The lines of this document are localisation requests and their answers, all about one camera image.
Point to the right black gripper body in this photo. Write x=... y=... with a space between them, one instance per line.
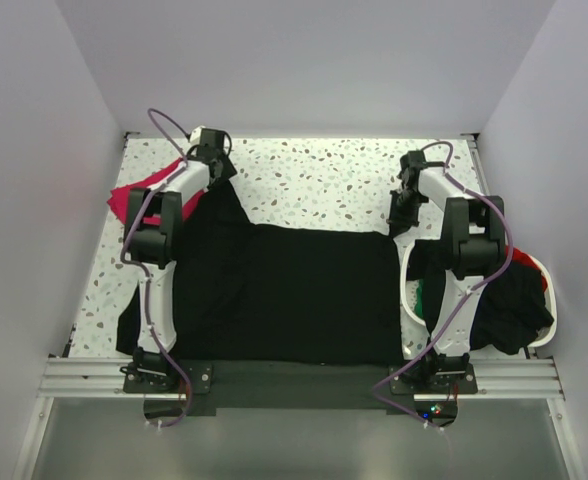
x=404 y=208

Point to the folded pink red t shirt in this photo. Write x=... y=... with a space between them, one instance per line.
x=118 y=201

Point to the red garment in basket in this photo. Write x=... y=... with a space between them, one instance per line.
x=523 y=272

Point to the black t shirt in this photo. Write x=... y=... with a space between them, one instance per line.
x=245 y=291

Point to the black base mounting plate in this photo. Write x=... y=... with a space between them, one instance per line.
x=217 y=385

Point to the black clothes in basket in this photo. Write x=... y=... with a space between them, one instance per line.
x=507 y=319

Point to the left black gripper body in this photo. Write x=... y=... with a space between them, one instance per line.
x=227 y=170

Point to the white laundry basket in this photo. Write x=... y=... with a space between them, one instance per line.
x=406 y=295

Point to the green garment in basket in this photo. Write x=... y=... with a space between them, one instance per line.
x=418 y=305

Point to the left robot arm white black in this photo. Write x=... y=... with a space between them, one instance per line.
x=153 y=230

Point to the aluminium frame rail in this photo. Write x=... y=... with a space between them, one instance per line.
x=496 y=379

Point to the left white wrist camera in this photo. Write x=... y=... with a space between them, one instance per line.
x=196 y=135

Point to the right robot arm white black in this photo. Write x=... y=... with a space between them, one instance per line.
x=474 y=248

